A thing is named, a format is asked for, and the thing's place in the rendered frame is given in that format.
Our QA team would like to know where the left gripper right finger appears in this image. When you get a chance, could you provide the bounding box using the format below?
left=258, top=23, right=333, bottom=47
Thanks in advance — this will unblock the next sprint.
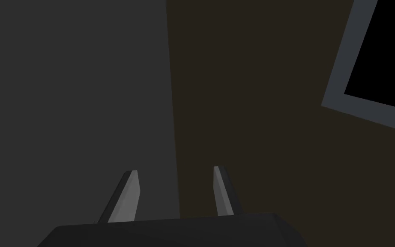
left=212, top=165, right=243, bottom=217

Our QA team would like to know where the grey framed dark window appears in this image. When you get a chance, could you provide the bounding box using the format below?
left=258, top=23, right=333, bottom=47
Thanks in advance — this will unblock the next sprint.
left=320, top=0, right=395, bottom=136

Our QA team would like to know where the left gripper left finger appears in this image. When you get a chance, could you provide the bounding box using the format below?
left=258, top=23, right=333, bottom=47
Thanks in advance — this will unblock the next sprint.
left=98, top=169, right=141, bottom=224

